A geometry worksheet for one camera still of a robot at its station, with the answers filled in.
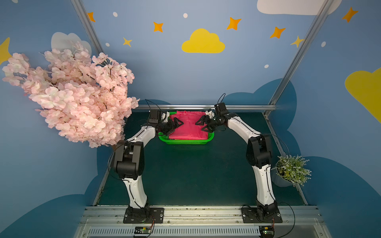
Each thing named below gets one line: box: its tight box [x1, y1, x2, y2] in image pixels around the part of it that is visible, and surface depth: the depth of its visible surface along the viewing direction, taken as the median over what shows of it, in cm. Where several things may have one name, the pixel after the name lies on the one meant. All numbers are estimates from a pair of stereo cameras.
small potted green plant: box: [270, 152, 313, 187], surface depth 76 cm
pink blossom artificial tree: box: [1, 42, 140, 149], surface depth 56 cm
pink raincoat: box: [168, 110, 209, 140], surface depth 100 cm
